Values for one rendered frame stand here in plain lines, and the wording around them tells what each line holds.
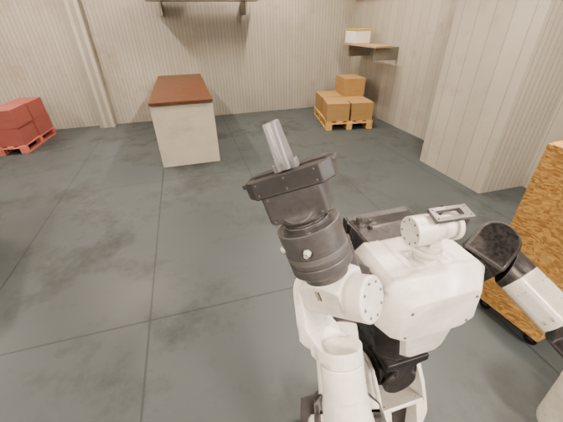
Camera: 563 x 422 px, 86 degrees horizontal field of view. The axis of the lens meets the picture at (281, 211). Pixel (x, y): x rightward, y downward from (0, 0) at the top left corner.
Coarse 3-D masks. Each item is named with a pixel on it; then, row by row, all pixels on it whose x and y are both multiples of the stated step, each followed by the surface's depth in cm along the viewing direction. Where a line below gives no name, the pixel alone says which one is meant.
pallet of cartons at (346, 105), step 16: (336, 80) 667; (352, 80) 615; (320, 96) 640; (336, 96) 630; (352, 96) 626; (320, 112) 650; (336, 112) 582; (352, 112) 585; (368, 112) 590; (368, 128) 602
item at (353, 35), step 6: (348, 30) 616; (354, 30) 593; (360, 30) 592; (366, 30) 595; (348, 36) 619; (354, 36) 596; (360, 36) 597; (366, 36) 601; (348, 42) 623; (354, 42) 600; (360, 42) 603; (366, 42) 606
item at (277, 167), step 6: (264, 126) 36; (264, 132) 37; (270, 132) 36; (270, 138) 37; (270, 144) 37; (270, 150) 37; (276, 156) 37; (276, 162) 37; (276, 168) 38; (282, 168) 37
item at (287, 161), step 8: (272, 128) 36; (280, 128) 37; (272, 136) 36; (280, 136) 36; (280, 144) 36; (288, 144) 39; (280, 152) 37; (288, 152) 38; (280, 160) 37; (288, 160) 37; (296, 160) 38; (288, 168) 37
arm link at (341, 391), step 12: (324, 372) 44; (360, 372) 43; (324, 384) 44; (336, 384) 42; (348, 384) 42; (360, 384) 43; (324, 396) 45; (336, 396) 43; (348, 396) 42; (360, 396) 43; (324, 408) 44; (336, 408) 43; (348, 408) 42; (360, 408) 43; (324, 420) 45; (336, 420) 43; (348, 420) 42; (360, 420) 42; (372, 420) 45
